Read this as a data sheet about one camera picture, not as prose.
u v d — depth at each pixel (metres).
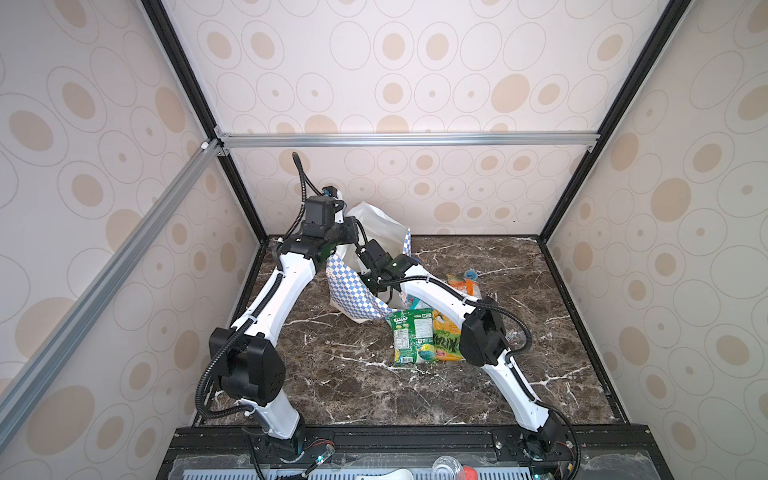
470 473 0.68
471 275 1.07
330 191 0.71
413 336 0.87
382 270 0.70
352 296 0.80
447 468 0.70
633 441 0.76
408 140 0.92
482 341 0.60
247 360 0.44
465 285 1.00
